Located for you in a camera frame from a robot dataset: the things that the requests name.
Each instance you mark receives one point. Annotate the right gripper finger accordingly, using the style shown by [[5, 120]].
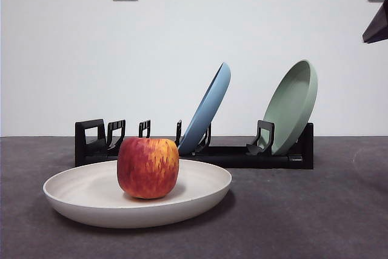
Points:
[[379, 28]]

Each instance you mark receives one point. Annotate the pale yellow plate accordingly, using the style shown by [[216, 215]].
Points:
[[91, 207]]

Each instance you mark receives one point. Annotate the green plate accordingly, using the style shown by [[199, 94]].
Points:
[[291, 104]]

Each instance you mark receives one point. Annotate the black plate rack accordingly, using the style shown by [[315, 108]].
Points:
[[242, 159]]

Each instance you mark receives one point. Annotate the blue plate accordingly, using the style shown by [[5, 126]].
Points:
[[207, 107]]

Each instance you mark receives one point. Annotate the red yellow apple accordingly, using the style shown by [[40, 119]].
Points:
[[148, 168]]

